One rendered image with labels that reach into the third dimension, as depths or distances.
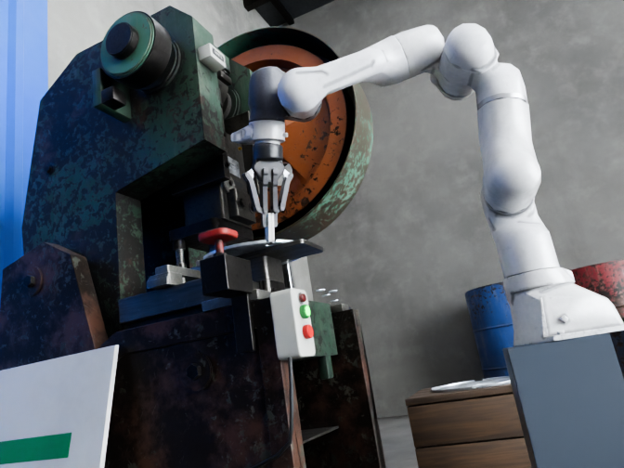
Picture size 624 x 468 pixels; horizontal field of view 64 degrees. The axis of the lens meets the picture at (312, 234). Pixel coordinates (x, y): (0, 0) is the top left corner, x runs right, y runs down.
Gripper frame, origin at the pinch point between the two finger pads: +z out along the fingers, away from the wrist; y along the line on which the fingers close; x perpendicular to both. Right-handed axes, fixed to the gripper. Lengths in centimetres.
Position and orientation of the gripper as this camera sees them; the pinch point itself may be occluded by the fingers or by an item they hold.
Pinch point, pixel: (269, 227)
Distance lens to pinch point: 123.2
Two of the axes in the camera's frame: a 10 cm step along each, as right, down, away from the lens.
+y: 9.1, -0.3, 4.1
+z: 0.2, 10.0, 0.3
